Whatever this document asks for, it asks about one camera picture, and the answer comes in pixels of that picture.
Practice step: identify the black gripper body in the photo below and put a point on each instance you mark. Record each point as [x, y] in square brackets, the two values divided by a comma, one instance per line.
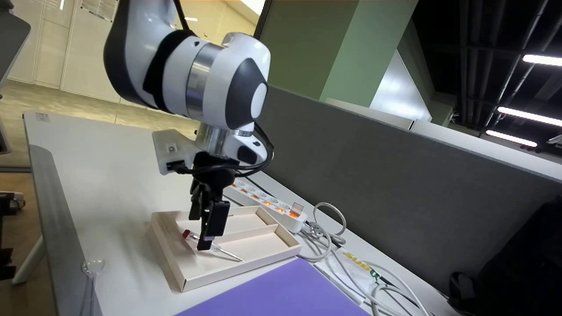
[212, 175]

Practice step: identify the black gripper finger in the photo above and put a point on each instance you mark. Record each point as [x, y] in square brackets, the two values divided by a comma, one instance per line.
[213, 223]
[199, 190]

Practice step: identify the thin metal screwdriver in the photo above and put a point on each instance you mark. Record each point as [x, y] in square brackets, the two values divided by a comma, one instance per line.
[192, 239]

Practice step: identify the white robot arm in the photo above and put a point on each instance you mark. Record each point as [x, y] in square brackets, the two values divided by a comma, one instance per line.
[222, 86]

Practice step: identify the white power strip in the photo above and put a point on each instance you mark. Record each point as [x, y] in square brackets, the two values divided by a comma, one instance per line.
[247, 193]

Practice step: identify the purple paper sheet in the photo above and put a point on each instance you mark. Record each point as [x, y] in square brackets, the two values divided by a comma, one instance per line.
[296, 288]

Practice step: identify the grey desk partition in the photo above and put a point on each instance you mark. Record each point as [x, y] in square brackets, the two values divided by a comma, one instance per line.
[429, 197]

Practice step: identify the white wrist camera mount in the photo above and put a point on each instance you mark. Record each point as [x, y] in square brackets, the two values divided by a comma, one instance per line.
[176, 151]

